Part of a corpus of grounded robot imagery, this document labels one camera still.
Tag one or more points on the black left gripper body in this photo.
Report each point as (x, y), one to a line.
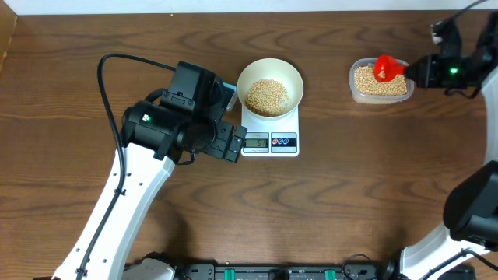
(219, 148)

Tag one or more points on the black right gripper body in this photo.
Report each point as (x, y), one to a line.
(452, 71)

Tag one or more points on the red plastic measuring scoop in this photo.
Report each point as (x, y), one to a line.
(386, 68)

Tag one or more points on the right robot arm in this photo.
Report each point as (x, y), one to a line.
(469, 226)

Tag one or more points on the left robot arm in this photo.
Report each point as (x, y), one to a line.
(155, 132)

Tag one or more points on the white digital kitchen scale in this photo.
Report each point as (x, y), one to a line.
(271, 136)

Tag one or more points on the pile of beans in bowl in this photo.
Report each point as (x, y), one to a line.
(267, 97)

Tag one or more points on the white ceramic bowl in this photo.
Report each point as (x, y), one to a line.
(272, 68)

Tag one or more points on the clear plastic container of beans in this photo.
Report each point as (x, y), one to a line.
(366, 89)

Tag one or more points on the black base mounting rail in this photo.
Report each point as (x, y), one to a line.
(280, 272)

